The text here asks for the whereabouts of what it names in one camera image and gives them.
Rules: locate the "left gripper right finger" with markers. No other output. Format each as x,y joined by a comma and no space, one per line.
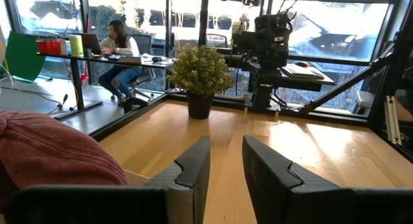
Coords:
271,185

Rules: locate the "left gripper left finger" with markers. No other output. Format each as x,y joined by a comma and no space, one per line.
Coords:
190,185

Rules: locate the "red cap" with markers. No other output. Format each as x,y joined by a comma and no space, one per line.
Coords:
48,146

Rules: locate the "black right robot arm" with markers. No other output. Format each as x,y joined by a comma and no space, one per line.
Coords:
267,78

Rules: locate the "black side desk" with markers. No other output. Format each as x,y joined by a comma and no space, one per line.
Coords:
306,84

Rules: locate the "potted green plant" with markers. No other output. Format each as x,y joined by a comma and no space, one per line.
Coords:
200,72

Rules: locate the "black computer mouse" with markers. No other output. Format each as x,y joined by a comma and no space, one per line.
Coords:
157,59

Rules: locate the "white book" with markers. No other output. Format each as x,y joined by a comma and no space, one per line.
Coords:
129,59

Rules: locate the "black office desk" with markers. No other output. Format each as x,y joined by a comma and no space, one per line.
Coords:
77,85

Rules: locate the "person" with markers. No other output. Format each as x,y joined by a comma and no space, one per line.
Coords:
121,44

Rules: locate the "beige jug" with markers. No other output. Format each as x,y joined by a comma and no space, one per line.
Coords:
237,27

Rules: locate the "dark laptop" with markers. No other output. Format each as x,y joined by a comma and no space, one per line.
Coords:
90,43

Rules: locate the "yellow-green cylinder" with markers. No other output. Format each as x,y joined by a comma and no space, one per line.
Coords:
76,45

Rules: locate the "white box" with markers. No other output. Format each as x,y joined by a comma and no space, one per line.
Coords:
64,47

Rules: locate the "red box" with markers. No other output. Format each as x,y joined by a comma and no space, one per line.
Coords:
48,48

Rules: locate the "green board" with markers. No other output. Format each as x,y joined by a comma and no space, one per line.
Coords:
24,56

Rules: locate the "black curved bracket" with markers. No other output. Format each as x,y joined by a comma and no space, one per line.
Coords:
135,103

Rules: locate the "white metal bracket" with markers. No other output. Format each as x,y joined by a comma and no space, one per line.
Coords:
392,120

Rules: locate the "black table frame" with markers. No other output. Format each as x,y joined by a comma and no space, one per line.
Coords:
379,98

